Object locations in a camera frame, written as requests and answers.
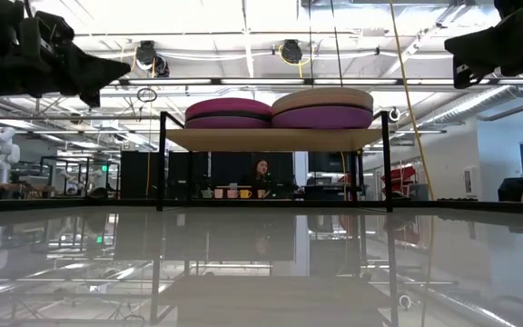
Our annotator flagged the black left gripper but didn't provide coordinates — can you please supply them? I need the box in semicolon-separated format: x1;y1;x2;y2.
17;42;132;109

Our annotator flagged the pinkish beige plate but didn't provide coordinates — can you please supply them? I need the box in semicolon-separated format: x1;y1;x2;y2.
271;93;374;114

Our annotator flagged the black monitor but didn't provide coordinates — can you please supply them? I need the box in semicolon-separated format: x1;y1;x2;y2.
210;152;295;200
120;150;159;200
168;151;209;200

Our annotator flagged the red bin rack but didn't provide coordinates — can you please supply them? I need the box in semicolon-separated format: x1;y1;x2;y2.
380;164;418;200

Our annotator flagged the purple plate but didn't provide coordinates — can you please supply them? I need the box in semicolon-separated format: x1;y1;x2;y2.
271;104;375;130

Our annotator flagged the silver ventilation duct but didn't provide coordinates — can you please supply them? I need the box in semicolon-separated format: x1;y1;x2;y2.
418;84;522;129

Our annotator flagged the black cable loop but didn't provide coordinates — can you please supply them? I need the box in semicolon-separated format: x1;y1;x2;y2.
136;87;159;104

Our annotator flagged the black ceiling cord reel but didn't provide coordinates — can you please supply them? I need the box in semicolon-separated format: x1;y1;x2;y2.
278;38;306;65
134;39;171;78

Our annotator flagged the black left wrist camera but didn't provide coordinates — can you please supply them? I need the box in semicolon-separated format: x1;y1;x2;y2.
18;9;75;46

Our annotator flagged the yellow hanging cable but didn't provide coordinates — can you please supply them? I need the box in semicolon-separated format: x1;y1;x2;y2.
388;0;435;202

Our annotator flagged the black metal cage frame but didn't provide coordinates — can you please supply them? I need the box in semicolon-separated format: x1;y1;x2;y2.
38;156;122;200

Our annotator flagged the black table edge rail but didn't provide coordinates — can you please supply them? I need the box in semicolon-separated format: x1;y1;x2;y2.
0;198;523;214

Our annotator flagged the black hanging cable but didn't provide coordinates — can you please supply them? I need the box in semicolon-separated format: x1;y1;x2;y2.
330;0;345;90

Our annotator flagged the wooden shelf with black frame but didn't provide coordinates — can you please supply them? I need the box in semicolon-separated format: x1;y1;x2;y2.
156;110;394;213

